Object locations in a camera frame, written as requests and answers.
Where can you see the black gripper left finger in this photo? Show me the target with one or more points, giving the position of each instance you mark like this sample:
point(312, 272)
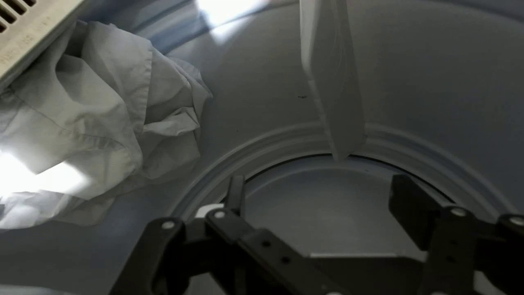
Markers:
point(256, 250)

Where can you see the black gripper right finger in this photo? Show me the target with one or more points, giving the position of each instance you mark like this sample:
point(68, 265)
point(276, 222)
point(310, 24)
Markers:
point(452, 234)

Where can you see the light grey clothing item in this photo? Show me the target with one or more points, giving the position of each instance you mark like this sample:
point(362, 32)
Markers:
point(109, 108)

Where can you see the white clothes in drum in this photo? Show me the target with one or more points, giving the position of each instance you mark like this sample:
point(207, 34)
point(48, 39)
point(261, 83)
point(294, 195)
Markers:
point(22, 177)

